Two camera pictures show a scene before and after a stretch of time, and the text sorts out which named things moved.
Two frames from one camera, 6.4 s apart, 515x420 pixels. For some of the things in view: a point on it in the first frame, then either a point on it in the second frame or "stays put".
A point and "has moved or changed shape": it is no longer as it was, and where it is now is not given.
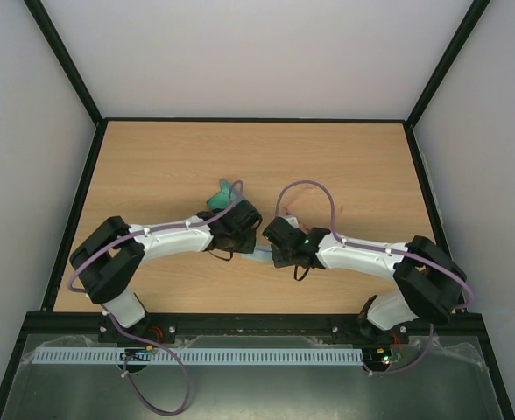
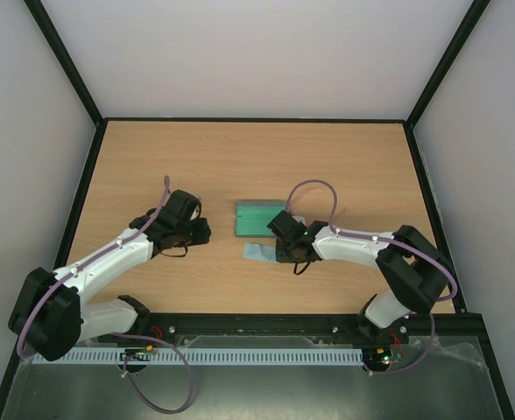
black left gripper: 249,246 -> 203,236
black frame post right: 471,18 stays put
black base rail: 469,326 stays put
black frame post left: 45,23 stays put
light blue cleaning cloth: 263,253 stays put
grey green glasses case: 227,197 has moved or changed shape
